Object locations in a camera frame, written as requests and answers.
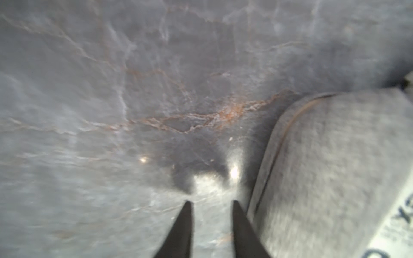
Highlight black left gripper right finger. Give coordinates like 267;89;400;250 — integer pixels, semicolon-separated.
232;200;270;258

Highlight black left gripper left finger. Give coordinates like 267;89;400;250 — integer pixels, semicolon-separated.
154;201;193;258

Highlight beige case brown sunglasses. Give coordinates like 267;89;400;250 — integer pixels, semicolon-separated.
362;175;413;258

